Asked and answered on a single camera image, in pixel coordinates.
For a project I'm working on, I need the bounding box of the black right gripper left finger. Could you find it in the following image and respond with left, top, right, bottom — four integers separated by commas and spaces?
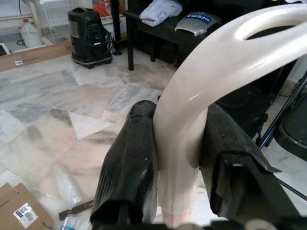
90, 100, 159, 227

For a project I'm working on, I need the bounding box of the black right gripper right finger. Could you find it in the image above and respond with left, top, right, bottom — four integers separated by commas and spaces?
198, 103, 303, 220

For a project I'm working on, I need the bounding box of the black bag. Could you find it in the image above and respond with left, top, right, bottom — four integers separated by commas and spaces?
214, 82, 273, 137

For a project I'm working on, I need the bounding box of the brown cardboard strip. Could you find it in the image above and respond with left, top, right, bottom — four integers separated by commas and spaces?
59, 199, 95, 221

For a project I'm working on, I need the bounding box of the black folding chair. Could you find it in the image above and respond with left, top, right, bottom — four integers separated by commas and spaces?
258, 69, 307, 199

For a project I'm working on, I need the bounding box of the clear plastic bottle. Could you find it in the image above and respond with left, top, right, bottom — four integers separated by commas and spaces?
59, 214, 82, 230

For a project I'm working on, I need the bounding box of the flat labelled cardboard box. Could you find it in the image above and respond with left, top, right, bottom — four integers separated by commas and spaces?
0, 183, 55, 230

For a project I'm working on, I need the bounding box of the silver robot cover panel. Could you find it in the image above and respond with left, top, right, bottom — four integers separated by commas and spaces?
174, 10, 222, 37

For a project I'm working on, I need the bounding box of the black wooden bench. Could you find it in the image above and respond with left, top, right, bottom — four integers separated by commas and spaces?
122, 9, 231, 71

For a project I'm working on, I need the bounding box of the black air purifier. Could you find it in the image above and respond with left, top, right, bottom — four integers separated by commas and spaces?
67, 7, 114, 69

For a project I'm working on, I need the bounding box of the long cardboard box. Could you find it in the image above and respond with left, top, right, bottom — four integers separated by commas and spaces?
0, 43, 72, 72

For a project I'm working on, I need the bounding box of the light blue cloth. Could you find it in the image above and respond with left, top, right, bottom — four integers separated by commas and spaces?
140, 0, 183, 27

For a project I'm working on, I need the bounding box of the orange plastic bag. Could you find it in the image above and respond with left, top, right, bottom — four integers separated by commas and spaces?
93, 0, 113, 18

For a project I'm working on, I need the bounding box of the white plastic jug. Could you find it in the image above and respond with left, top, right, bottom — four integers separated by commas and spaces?
19, 19, 44, 48

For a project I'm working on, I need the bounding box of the black wooden post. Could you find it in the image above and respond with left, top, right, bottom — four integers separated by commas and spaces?
111, 0, 128, 48

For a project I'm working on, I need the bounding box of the white wire mesh panel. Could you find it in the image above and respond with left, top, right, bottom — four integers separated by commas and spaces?
39, 0, 71, 45

